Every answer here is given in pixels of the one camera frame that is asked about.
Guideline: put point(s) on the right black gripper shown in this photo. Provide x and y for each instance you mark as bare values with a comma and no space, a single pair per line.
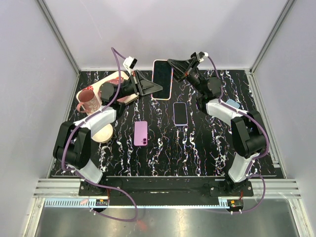
179,67

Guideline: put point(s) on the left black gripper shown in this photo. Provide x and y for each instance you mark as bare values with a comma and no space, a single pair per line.
145,86

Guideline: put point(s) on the phone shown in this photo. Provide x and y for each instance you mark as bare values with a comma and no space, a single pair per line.
180,114
140,133
162,75

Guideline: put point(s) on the light blue phone case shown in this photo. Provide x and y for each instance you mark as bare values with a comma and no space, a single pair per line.
233,103

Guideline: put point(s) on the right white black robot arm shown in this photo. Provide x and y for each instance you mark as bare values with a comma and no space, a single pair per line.
250,140

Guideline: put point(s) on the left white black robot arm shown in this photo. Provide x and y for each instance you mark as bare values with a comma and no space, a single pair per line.
73,144

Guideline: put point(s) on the pink dotted plate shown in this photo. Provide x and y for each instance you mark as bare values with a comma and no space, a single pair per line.
116,81

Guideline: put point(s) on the cream strawberry tray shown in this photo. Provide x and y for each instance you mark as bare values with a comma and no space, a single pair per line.
96,86

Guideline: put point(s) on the pink mug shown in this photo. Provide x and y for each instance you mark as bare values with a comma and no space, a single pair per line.
88,102

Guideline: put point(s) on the beige wooden bowl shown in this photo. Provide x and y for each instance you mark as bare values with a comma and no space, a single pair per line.
104,135

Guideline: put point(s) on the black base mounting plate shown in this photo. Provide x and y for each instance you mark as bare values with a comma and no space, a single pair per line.
205,185

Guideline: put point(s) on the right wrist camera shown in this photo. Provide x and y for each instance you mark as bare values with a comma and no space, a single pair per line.
201,56

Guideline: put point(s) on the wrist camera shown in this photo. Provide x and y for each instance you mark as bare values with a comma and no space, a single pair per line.
201,56
129,63

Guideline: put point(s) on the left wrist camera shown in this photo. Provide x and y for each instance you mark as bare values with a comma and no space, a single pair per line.
129,63

